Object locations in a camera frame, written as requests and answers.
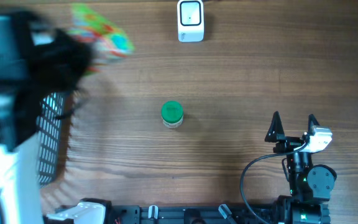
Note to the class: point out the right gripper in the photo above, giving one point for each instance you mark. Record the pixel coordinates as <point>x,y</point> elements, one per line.
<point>273,135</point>

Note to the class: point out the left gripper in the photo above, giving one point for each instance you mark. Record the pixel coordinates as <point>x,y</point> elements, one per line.
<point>80,50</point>

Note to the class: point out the colourful gummy candy bag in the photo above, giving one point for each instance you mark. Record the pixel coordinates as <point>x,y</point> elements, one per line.
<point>108,41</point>

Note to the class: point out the green lid jar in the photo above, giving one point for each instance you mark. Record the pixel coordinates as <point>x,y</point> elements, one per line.
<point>172,114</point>

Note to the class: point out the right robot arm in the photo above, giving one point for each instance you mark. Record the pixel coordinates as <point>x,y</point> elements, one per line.
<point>310,185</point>

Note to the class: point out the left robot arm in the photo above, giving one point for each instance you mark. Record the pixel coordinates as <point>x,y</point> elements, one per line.
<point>20,30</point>

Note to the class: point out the white barcode scanner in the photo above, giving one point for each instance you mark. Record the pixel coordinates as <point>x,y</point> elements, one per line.
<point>190,20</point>

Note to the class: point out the grey plastic mesh basket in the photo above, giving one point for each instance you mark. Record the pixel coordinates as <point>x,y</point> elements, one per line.
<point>49,133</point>

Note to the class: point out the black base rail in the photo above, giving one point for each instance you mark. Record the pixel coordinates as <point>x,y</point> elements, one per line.
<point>134,214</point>

